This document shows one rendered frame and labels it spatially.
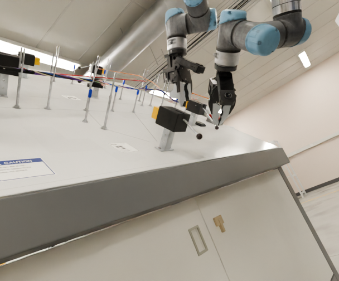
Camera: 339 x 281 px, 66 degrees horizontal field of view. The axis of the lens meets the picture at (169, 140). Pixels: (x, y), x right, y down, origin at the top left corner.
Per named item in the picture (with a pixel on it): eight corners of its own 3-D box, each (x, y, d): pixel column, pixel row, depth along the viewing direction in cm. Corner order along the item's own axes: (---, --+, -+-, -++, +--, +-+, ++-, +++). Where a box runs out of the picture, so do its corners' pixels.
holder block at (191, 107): (198, 115, 94) (201, 103, 93) (185, 110, 97) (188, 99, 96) (203, 115, 97) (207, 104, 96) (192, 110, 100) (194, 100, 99)
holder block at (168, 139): (186, 166, 56) (200, 122, 53) (149, 144, 63) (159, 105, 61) (198, 164, 60) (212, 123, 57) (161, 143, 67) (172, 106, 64)
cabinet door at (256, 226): (335, 272, 89) (279, 167, 100) (284, 399, 48) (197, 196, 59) (328, 274, 91) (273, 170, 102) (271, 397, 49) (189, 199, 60)
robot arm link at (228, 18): (233, 12, 69) (214, 8, 75) (227, 54, 75) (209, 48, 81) (256, 11, 72) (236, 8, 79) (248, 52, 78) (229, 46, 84)
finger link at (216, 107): (214, 119, 96) (218, 96, 92) (218, 127, 91) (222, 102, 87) (206, 119, 96) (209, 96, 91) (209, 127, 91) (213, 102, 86)
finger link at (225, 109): (223, 119, 97) (227, 96, 92) (227, 127, 92) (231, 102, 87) (214, 119, 96) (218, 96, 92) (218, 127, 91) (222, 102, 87)
